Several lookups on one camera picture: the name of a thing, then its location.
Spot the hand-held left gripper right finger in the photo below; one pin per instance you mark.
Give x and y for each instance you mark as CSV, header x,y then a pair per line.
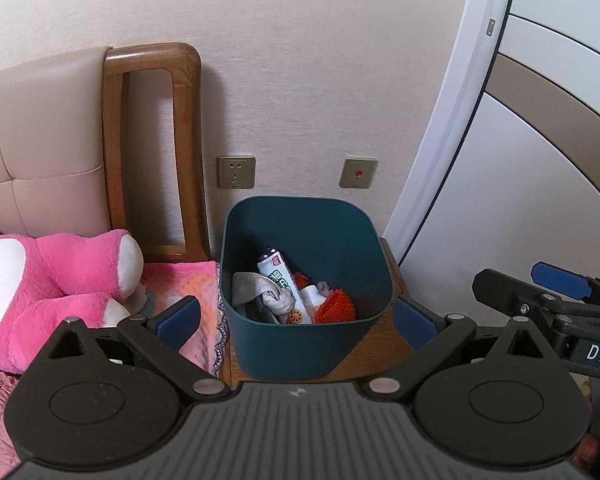
x,y
412,321

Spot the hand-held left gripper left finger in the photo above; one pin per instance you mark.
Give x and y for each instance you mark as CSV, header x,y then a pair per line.
x,y
180,319

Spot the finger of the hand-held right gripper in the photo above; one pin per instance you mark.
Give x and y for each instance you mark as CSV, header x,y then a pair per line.
x,y
560,277
505,287

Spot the orange plastic bag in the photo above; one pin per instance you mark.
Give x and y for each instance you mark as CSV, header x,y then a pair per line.
x,y
337,307

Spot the small white bottle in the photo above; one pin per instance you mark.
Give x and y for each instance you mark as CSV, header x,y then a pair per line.
x,y
310,305

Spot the white snack packet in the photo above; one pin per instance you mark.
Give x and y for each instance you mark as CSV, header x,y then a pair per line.
x,y
277,275

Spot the teal plastic trash bin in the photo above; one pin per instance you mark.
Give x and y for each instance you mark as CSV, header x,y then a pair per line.
x,y
305,350

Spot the cartoon printed bed sheet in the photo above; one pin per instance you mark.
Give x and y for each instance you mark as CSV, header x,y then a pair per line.
x,y
200,290

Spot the wooden nightstand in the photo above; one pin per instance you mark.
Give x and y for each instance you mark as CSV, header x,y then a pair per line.
x,y
370,355

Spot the grey crumpled rag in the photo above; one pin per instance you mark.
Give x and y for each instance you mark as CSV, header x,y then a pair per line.
x,y
250,287

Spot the small round tan biscuit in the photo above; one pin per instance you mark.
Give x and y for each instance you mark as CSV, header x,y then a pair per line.
x,y
294,316

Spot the white and tan wardrobe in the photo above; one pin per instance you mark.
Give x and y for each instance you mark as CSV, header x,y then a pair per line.
x,y
530,160

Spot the pink plush bear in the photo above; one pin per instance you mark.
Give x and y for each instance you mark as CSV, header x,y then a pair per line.
x,y
55,260

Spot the beige padded headboard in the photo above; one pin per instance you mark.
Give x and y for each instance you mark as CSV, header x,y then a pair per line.
x,y
40,135

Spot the beige wall socket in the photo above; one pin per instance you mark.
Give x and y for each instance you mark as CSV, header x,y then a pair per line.
x,y
236,172

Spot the beige switch with red dot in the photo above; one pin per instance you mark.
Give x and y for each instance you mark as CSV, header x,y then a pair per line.
x,y
359,173

